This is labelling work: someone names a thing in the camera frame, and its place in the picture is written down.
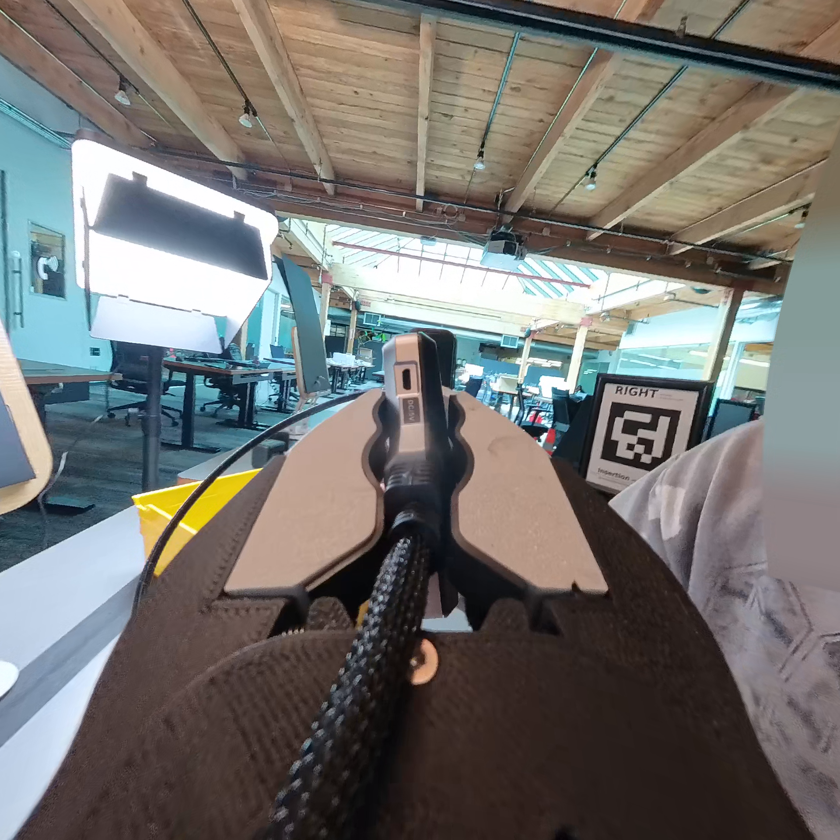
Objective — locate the black office chair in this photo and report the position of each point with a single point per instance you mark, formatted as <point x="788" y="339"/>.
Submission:
<point x="131" y="367"/>

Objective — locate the wall phone sign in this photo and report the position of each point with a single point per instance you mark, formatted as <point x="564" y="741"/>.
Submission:
<point x="47" y="262"/>

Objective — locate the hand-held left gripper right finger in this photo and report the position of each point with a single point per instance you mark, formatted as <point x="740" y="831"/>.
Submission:
<point x="525" y="518"/>

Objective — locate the ceiling projector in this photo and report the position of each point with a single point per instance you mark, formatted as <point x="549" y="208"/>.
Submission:
<point x="502" y="248"/>

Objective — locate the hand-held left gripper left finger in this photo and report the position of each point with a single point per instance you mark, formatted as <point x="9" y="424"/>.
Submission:
<point x="302" y="512"/>

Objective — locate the silver multiport hub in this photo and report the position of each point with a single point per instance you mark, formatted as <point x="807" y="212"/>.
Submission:
<point x="407" y="407"/>

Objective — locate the black framed tag sign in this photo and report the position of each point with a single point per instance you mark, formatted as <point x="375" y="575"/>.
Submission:
<point x="643" y="426"/>

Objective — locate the yellow storage bin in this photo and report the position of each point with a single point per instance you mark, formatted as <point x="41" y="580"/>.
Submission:
<point x="177" y="505"/>

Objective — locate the black ceiling track rail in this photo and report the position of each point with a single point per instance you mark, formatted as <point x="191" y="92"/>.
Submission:
<point x="656" y="39"/>

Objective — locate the wooden desk black legs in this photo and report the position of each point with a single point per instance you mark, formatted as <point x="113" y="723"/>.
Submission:
<point x="229" y="369"/>
<point x="65" y="374"/>

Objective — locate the lit studio light panel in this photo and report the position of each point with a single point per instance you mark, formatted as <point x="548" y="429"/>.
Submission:
<point x="164" y="269"/>

